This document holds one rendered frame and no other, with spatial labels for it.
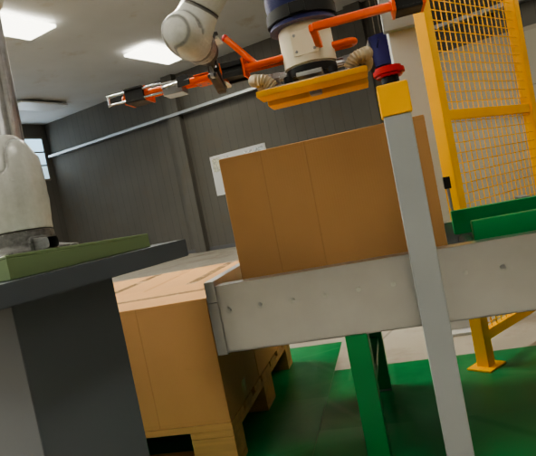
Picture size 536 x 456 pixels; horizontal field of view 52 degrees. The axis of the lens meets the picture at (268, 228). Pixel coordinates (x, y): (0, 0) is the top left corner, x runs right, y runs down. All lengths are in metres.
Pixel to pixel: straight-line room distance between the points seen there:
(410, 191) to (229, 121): 10.54
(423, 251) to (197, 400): 0.90
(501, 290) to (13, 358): 1.12
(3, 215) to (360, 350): 0.92
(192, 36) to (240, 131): 10.18
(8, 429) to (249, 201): 0.85
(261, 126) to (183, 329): 9.68
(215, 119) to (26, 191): 10.75
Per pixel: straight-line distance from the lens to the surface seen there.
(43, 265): 1.06
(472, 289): 1.48
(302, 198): 1.59
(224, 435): 1.83
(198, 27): 1.42
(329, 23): 1.59
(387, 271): 1.45
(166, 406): 1.86
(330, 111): 10.59
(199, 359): 1.77
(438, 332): 1.30
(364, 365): 1.51
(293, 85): 1.69
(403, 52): 2.79
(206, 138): 12.05
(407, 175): 1.25
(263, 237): 1.62
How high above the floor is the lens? 0.79
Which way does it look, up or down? 3 degrees down
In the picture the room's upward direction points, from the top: 11 degrees counter-clockwise
